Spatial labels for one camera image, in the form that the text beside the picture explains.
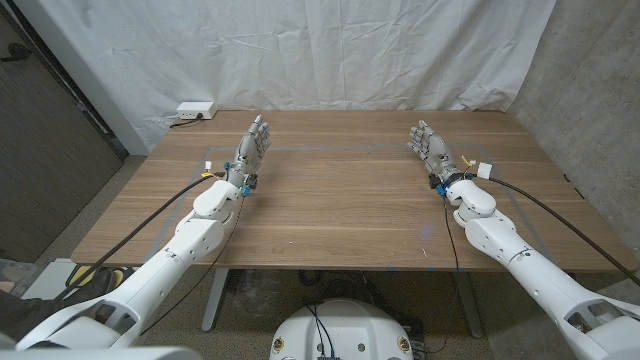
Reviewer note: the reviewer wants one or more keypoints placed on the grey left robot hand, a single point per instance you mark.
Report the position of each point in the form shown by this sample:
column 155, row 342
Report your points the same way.
column 250, row 152

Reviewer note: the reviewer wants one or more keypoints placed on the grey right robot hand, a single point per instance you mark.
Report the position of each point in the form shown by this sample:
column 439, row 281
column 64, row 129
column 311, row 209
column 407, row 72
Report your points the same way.
column 436, row 152

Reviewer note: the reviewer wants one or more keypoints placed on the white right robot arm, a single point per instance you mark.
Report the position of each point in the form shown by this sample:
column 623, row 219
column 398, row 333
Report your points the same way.
column 530, row 275

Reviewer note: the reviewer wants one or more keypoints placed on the white robot shoulder housing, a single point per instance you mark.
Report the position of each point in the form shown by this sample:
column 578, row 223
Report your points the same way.
column 100, row 354

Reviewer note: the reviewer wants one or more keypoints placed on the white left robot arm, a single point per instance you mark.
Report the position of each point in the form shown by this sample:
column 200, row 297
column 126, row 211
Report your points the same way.
column 165, row 270

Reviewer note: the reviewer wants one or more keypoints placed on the white tape tag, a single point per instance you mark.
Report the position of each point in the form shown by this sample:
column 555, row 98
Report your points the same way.
column 484, row 170

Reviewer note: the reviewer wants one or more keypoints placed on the white power strip box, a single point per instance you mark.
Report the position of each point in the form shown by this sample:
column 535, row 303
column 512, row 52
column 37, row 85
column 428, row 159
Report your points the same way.
column 196, row 110

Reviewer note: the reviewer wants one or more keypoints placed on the white cloth backdrop sheet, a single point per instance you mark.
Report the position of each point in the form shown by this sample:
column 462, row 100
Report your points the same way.
column 325, row 50

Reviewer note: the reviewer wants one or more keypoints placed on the grey metal table leg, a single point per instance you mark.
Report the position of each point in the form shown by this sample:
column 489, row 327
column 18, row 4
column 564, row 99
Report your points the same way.
column 470, row 305
column 215, row 300

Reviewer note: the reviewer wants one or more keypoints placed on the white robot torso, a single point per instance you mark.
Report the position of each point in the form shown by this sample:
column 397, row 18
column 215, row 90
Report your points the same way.
column 345, row 330

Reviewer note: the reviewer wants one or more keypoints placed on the black shoe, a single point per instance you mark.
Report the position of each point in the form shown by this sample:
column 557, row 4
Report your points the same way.
column 95, row 284

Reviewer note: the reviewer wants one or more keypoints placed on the dark wooden door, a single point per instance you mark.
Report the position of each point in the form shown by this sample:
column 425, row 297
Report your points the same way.
column 45, row 165

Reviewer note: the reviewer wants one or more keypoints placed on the yellow foot pedal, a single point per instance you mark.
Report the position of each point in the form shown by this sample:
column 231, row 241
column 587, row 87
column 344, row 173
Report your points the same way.
column 80, row 274

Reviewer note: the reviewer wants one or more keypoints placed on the white flat floor panel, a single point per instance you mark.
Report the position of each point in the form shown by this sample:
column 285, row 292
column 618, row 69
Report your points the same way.
column 47, row 280

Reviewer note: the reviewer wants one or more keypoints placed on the clear plastic bin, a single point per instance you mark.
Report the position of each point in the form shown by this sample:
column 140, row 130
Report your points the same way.
column 15, row 277

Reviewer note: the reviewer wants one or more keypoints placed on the dark trouser leg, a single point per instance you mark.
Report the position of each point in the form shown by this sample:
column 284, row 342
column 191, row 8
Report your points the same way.
column 25, row 310

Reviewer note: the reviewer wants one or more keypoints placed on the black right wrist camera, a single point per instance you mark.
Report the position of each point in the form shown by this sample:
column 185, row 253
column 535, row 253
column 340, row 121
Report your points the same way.
column 436, row 181

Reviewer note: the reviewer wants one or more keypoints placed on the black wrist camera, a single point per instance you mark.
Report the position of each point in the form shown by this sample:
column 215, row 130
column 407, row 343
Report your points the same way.
column 251, row 181
column 436, row 181

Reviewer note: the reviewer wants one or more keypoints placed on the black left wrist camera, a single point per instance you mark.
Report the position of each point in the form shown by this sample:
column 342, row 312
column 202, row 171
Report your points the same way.
column 251, row 181

